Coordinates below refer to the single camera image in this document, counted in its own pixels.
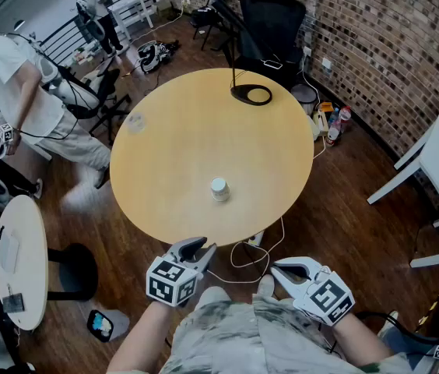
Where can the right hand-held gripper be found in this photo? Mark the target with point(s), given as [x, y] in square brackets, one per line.
[326, 298]

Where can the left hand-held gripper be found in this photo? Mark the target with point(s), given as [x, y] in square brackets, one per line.
[167, 283]

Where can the person's left forearm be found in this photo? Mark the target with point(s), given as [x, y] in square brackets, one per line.
[138, 337]

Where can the person's right forearm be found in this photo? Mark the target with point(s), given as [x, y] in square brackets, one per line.
[359, 337]

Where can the clear plastic container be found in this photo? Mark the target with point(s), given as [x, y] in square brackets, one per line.
[136, 123]

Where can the person's pale shoe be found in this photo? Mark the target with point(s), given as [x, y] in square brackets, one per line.
[266, 286]

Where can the white power strip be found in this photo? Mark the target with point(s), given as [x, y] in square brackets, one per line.
[256, 239]

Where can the person's patterned pale shirt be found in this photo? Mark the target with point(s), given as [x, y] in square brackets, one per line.
[243, 337]

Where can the red-labelled plastic bottle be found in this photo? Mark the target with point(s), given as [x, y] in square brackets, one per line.
[333, 135]

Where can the white jug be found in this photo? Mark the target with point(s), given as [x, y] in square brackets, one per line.
[320, 125]

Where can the blue-capped plastic bottle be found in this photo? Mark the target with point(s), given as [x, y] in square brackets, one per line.
[334, 116]

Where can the red-capped plastic bottle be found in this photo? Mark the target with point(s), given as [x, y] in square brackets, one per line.
[345, 117]

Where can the small round white table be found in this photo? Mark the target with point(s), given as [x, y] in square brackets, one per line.
[29, 255]

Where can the black desk lamp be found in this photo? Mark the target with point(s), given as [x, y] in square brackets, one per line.
[250, 94]

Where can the orange box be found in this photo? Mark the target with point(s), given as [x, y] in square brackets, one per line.
[325, 106]

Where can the grey trash bin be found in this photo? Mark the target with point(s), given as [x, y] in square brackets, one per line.
[304, 97]

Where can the white paper sheet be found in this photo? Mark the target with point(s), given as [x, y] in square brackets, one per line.
[9, 249]

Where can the black swivel chair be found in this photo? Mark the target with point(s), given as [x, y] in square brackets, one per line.
[104, 88]

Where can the grey clipped pad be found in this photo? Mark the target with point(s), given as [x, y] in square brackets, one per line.
[12, 301]

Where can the headset gear on floor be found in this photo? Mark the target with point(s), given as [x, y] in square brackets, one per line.
[151, 55]

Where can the white phone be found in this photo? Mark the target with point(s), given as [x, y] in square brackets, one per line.
[272, 63]

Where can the black folding chair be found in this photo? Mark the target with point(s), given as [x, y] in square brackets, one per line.
[208, 16]

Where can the black high-back office chair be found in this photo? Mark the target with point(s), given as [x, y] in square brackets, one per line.
[272, 22]

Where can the black metal railing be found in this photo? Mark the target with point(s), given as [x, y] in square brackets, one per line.
[64, 37]

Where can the white square table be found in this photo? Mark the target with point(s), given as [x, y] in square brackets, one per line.
[132, 8]

